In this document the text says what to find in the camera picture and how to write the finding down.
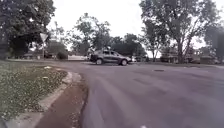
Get grey car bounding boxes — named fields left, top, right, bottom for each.
left=89, top=49, right=133, bottom=67

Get dark trees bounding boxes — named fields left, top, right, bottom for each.
left=111, top=33, right=148, bottom=58

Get manhole cover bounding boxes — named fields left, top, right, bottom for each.
left=152, top=68, right=166, bottom=73

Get grey asphalt road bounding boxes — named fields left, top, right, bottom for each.
left=34, top=60, right=224, bottom=128

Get bush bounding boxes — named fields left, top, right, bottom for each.
left=56, top=50, right=69, bottom=61

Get building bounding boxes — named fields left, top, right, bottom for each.
left=159, top=49, right=221, bottom=65

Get reddish gutter strip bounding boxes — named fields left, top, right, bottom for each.
left=34, top=79, right=89, bottom=128

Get concrete kerb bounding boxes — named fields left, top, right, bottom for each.
left=4, top=70, right=83, bottom=128

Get triangular sign on pole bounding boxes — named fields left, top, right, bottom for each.
left=39, top=32, right=50, bottom=61

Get grass strip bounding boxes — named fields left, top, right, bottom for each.
left=136, top=61, right=224, bottom=69

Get large tree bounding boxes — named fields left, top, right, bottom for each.
left=138, top=0, right=221, bottom=64
left=0, top=0, right=57, bottom=61

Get grass verge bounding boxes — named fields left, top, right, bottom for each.
left=0, top=59, right=69, bottom=123

